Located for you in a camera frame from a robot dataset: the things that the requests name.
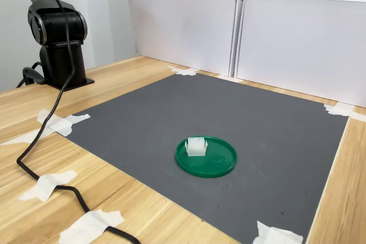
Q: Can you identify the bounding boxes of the small white plastic terminal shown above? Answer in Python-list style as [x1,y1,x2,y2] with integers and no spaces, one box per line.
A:
[184,137,209,158]

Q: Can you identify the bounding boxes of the round green lid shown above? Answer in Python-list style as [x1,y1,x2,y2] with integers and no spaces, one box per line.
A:
[174,135,238,178]

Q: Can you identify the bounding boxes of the white tape piece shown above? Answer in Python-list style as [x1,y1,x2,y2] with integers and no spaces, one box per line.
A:
[323,102,366,122]
[167,65,200,77]
[252,220,304,244]

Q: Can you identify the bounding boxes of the dark grey mat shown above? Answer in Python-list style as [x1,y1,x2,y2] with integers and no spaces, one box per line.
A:
[58,73,350,244]

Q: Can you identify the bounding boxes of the white tape crossed strips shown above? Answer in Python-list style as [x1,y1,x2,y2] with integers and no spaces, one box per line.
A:
[0,109,91,146]

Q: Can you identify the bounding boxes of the black base power cable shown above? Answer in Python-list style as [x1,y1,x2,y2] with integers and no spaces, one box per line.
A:
[15,61,46,89]

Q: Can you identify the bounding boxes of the long black camera cable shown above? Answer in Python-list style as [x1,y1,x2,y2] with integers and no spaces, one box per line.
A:
[16,0,141,244]

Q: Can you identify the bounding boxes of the white tape over cable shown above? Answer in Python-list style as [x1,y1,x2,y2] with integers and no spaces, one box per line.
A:
[18,170,78,202]
[58,209,125,244]

